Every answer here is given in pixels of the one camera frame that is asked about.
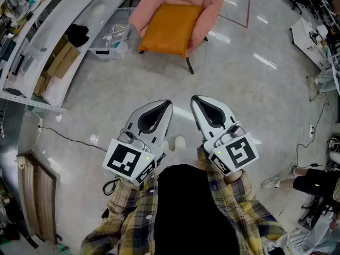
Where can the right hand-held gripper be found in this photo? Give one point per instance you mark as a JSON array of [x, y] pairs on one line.
[[239, 153]]

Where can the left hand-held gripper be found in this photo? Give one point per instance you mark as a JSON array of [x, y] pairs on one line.
[[125, 161]]

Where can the orange cushion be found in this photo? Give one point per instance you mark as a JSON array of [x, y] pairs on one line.
[[170, 28]]

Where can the person's right forearm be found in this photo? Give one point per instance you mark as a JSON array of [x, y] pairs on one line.
[[247, 203]]

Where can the person's left forearm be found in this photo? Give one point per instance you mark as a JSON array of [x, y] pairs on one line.
[[125, 208]]

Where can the person's white right shoe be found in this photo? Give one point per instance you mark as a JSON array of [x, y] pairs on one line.
[[180, 142]]

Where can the person's legs in white trousers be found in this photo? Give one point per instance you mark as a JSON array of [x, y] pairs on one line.
[[186, 157]]

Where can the clear plastic storage bin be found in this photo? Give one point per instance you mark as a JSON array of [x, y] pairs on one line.
[[106, 46]]

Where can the person's torso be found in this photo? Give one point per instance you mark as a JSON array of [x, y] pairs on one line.
[[191, 208]]

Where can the white power strip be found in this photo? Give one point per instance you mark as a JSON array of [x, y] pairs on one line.
[[312, 129]]

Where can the brown cardboard box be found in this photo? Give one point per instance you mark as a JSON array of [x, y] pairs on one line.
[[63, 60]]

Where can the pink padded armchair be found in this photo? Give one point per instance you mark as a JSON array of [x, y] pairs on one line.
[[212, 9]]

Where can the black cloth bundle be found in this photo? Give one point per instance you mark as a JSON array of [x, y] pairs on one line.
[[77, 34]]

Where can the white cabinet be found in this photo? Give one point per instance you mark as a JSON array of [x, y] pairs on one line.
[[305, 41]]

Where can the brown wooden panel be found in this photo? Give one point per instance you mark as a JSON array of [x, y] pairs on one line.
[[40, 195]]

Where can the white curved shelf unit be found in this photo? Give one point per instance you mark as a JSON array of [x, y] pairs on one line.
[[66, 9]]

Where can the white plastic bag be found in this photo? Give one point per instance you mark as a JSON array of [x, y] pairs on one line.
[[318, 235]]

